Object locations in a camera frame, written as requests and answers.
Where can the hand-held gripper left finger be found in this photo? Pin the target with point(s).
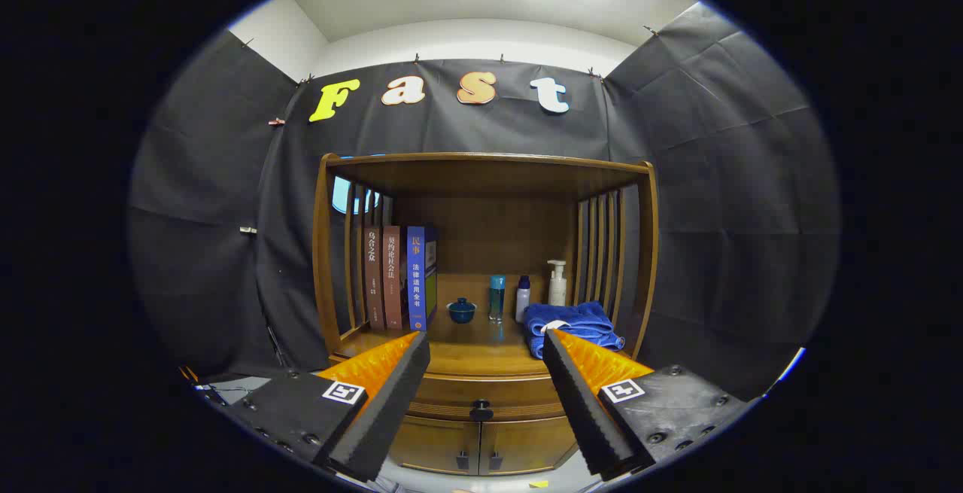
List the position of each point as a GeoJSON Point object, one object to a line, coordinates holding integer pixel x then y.
{"type": "Point", "coordinates": [391, 410]}

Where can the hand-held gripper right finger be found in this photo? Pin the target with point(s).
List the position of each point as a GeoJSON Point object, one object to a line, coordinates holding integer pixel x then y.
{"type": "Point", "coordinates": [583, 410]}

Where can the wooden cabinet door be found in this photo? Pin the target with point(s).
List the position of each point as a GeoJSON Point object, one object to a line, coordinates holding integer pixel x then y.
{"type": "Point", "coordinates": [436, 444]}
{"type": "Point", "coordinates": [527, 444]}

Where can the wooden countertop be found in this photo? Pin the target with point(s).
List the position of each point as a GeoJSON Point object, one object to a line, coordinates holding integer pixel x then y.
{"type": "Point", "coordinates": [481, 354]}

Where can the folded blue towel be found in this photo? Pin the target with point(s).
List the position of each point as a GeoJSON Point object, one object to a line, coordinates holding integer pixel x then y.
{"type": "Point", "coordinates": [579, 324]}

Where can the dark blue lidded teacup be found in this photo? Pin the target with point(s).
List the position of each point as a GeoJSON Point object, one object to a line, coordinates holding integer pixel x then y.
{"type": "Point", "coordinates": [462, 312]}

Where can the white pump bottle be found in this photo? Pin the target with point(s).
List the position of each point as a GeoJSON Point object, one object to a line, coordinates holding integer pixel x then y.
{"type": "Point", "coordinates": [557, 291]}

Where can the white bottle with blue cap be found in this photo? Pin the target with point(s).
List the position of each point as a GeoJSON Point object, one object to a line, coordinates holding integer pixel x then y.
{"type": "Point", "coordinates": [522, 303]}

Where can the reddish brown book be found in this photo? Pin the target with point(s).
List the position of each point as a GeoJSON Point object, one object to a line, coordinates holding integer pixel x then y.
{"type": "Point", "coordinates": [393, 282]}

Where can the dark brown book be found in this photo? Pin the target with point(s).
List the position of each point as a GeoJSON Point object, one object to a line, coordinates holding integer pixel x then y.
{"type": "Point", "coordinates": [374, 282]}

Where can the thick blue book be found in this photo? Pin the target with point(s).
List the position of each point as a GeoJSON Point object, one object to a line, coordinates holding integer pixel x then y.
{"type": "Point", "coordinates": [417, 282]}

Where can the teal transparent bottle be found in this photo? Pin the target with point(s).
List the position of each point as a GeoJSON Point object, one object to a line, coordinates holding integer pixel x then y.
{"type": "Point", "coordinates": [496, 301]}

